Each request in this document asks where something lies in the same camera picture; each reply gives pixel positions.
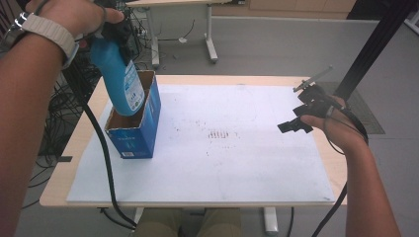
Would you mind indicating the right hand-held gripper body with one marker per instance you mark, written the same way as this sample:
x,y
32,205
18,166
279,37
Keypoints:
x,y
314,95

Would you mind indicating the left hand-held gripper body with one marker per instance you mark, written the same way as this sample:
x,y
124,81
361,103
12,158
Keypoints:
x,y
115,31

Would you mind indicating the blue detergent bottle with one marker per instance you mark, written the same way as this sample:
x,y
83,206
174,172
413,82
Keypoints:
x,y
118,82

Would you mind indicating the blue cardboard box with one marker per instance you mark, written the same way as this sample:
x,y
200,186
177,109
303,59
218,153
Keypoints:
x,y
135,138

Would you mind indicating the person's right hand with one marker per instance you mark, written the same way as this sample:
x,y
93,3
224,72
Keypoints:
x,y
342,128

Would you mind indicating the person's left hand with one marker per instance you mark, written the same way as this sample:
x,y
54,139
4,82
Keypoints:
x,y
72,15

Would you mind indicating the white table mat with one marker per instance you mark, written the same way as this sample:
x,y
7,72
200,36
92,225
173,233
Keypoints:
x,y
247,158

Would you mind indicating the dark grey floor mat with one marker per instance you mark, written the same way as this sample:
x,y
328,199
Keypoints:
x,y
369,112

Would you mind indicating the beige band wristwatch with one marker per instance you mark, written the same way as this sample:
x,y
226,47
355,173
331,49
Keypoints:
x,y
49,33

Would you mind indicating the white background desk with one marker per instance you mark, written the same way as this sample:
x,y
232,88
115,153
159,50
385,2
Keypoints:
x,y
210,33

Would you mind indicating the white table leg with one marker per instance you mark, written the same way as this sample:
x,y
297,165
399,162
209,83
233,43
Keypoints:
x,y
270,220

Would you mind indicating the person's khaki trouser legs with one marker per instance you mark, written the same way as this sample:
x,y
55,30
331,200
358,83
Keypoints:
x,y
220,222

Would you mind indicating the black tape strip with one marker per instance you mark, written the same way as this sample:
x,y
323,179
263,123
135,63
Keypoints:
x,y
64,159

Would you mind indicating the black metal stand post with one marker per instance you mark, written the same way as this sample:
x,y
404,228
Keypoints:
x,y
372,46

